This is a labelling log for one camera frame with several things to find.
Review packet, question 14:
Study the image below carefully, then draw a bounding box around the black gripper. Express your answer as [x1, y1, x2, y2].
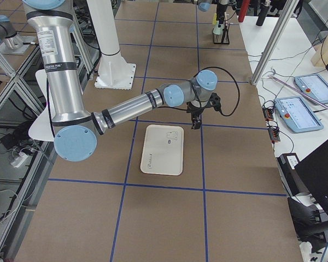
[215, 0, 229, 22]
[187, 93, 221, 129]

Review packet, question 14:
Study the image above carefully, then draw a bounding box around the white power strip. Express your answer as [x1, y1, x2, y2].
[10, 152, 28, 168]

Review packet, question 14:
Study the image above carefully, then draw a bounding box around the blue teach pendant near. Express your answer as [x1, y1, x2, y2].
[274, 96, 324, 133]

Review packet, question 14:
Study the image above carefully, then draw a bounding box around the blue teach pendant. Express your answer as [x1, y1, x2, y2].
[294, 74, 328, 104]
[274, 96, 324, 133]

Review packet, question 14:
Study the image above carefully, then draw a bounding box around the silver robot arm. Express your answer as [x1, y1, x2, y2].
[24, 1, 218, 162]
[190, 0, 230, 23]

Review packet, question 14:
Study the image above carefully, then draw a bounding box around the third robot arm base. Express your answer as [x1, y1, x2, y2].
[0, 15, 28, 55]

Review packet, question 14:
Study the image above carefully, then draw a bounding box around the blue teach pendant far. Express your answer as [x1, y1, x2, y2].
[294, 74, 328, 104]

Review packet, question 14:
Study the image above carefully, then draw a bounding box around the black wire cup rack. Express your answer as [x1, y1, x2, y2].
[213, 22, 230, 45]

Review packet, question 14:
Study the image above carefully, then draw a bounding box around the black cylinder bottle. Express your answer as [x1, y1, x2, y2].
[256, 1, 270, 27]

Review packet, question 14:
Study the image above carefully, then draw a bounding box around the green plastic cup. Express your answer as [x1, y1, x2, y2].
[213, 21, 224, 35]

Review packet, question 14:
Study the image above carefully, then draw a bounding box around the black laptop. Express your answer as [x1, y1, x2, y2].
[295, 139, 328, 215]

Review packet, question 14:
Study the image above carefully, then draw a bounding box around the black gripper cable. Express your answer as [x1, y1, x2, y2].
[196, 67, 241, 116]

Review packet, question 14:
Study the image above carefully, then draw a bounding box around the aluminium frame post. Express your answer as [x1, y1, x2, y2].
[250, 0, 299, 86]

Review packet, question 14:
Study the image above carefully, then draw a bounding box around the cream rabbit tray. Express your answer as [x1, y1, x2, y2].
[140, 124, 184, 176]

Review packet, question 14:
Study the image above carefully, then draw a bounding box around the red cylinder bottle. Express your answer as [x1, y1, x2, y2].
[238, 0, 250, 23]

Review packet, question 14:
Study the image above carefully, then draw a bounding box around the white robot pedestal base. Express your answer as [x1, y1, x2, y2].
[87, 0, 136, 90]

